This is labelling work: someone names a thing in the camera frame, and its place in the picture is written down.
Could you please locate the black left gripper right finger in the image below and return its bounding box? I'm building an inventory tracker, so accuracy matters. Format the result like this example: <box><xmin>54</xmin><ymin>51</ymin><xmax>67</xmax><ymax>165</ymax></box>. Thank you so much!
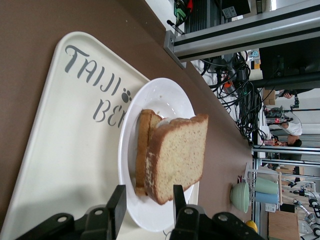
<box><xmin>169</xmin><ymin>184</ymin><xmax>206</xmax><ymax>240</ymax></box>

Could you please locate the person in white shirt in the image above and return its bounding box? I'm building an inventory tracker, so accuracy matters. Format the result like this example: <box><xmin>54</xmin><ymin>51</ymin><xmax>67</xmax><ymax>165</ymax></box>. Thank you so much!
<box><xmin>278</xmin><ymin>113</ymin><xmax>304</xmax><ymax>148</ymax></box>

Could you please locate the yellow lemon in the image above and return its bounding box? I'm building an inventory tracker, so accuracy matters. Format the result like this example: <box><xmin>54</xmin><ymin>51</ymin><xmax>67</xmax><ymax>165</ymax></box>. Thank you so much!
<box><xmin>246</xmin><ymin>219</ymin><xmax>259</xmax><ymax>234</ymax></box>

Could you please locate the aluminium camera mount beam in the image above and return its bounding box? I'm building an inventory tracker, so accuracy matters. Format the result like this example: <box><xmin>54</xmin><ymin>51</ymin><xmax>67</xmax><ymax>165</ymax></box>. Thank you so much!
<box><xmin>172</xmin><ymin>0</ymin><xmax>320</xmax><ymax>63</ymax></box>

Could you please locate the cream bear print tray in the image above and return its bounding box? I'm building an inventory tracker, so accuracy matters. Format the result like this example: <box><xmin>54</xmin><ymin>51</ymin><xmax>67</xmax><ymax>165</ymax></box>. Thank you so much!
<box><xmin>0</xmin><ymin>31</ymin><xmax>201</xmax><ymax>240</ymax></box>

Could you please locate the pale green bowl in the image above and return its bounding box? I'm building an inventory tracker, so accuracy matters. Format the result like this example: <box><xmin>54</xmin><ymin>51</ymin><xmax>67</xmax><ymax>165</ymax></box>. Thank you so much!
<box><xmin>230</xmin><ymin>181</ymin><xmax>251</xmax><ymax>214</ymax></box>

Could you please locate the white round plate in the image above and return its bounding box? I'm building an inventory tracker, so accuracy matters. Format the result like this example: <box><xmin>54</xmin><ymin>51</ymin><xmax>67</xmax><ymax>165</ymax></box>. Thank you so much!
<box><xmin>117</xmin><ymin>77</ymin><xmax>201</xmax><ymax>233</ymax></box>

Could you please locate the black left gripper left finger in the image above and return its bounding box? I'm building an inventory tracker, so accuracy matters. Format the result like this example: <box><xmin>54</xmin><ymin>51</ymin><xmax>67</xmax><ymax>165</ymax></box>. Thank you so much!
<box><xmin>82</xmin><ymin>184</ymin><xmax>128</xmax><ymax>240</ymax></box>

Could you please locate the plain brown bread slice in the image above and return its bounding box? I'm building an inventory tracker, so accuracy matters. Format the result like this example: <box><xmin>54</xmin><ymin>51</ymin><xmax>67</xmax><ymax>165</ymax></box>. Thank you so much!
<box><xmin>144</xmin><ymin>113</ymin><xmax>210</xmax><ymax>206</ymax></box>

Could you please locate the light blue cup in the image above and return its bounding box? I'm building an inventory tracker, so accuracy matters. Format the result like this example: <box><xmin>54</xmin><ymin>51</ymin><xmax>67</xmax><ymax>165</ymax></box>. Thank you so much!
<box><xmin>254</xmin><ymin>191</ymin><xmax>280</xmax><ymax>206</ymax></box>

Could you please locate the white wire cup rack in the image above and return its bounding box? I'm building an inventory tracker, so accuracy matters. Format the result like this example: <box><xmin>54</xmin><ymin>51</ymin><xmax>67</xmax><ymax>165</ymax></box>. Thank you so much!
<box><xmin>243</xmin><ymin>162</ymin><xmax>283</xmax><ymax>213</ymax></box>

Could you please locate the black cable bundle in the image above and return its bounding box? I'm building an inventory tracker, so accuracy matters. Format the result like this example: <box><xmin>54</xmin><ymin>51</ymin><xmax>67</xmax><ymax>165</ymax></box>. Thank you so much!
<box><xmin>199</xmin><ymin>51</ymin><xmax>266</xmax><ymax>147</ymax></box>

